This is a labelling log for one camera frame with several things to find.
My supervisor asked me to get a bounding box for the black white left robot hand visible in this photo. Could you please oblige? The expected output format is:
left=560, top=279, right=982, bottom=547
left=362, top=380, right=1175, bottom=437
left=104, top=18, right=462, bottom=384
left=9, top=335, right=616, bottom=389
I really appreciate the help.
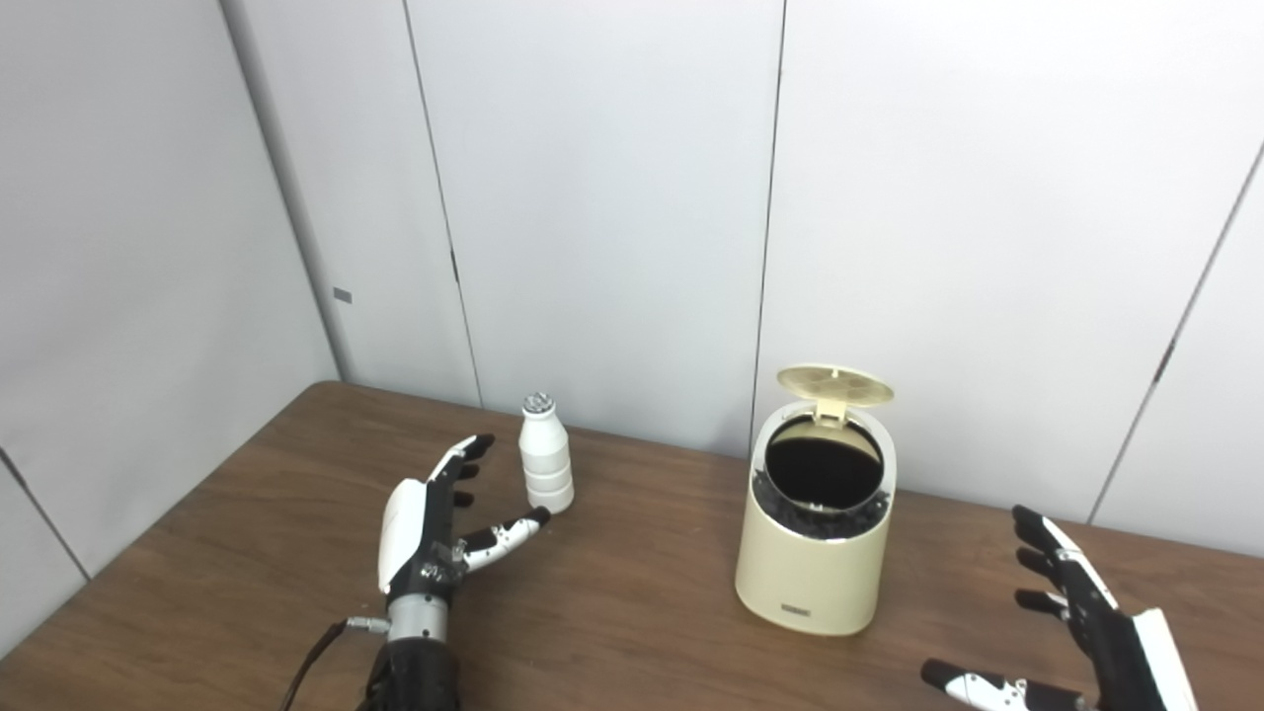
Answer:
left=378, top=434, right=552, bottom=605

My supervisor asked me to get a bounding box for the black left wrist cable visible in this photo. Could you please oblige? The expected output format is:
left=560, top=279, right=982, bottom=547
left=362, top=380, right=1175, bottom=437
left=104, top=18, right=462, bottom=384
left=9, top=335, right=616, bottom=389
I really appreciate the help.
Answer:
left=279, top=616, right=391, bottom=711

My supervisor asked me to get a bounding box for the cream round bin lid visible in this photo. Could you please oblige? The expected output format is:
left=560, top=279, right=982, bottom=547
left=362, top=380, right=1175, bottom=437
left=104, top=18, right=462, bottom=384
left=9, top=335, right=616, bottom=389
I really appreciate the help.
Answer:
left=776, top=365, right=896, bottom=428

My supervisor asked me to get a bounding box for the cream-colored bin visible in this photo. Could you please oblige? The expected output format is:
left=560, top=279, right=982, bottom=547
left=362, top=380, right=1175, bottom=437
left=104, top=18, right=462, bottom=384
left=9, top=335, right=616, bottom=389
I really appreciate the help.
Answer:
left=735, top=365, right=899, bottom=636

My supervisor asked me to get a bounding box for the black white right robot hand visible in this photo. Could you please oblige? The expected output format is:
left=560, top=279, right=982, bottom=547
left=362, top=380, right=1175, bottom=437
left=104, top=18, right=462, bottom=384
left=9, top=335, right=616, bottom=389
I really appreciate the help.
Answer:
left=920, top=505, right=1201, bottom=711

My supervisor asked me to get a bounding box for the small white plastic bottle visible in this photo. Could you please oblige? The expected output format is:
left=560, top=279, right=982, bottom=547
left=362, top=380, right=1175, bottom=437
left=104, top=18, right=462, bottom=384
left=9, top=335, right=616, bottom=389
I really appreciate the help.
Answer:
left=518, top=392, right=576, bottom=514

